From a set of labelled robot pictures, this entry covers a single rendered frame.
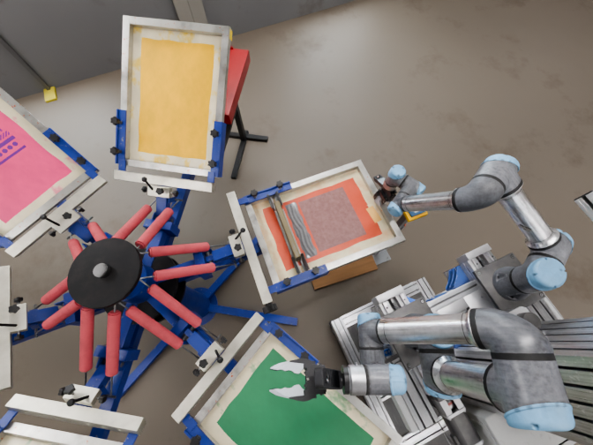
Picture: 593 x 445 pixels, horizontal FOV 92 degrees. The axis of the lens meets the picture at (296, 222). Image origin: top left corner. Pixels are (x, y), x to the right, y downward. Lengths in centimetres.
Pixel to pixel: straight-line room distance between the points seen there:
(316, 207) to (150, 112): 110
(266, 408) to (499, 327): 114
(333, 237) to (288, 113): 209
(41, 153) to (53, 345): 169
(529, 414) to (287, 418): 107
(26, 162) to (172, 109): 82
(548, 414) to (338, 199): 134
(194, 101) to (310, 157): 161
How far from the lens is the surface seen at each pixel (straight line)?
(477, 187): 122
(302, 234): 169
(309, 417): 163
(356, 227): 174
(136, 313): 152
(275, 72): 398
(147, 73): 199
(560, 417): 84
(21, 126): 219
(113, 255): 152
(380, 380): 89
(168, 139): 188
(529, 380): 81
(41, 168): 212
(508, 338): 81
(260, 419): 164
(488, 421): 154
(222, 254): 162
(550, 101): 468
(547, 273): 144
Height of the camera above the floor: 255
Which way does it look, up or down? 67 degrees down
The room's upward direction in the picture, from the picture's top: straight up
